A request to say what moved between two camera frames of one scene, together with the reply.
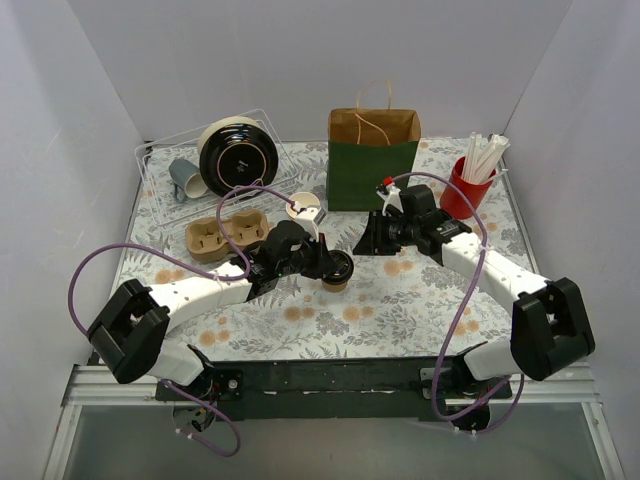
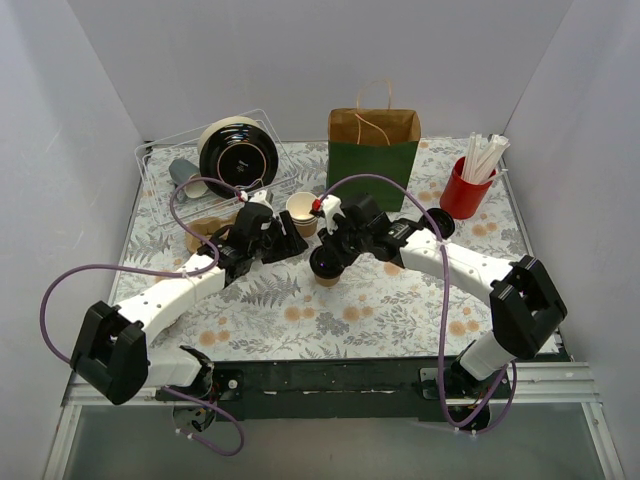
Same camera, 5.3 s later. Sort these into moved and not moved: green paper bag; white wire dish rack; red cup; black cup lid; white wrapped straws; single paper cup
Moved: single paper cup; black cup lid
Not moved: white wrapped straws; green paper bag; white wire dish rack; red cup
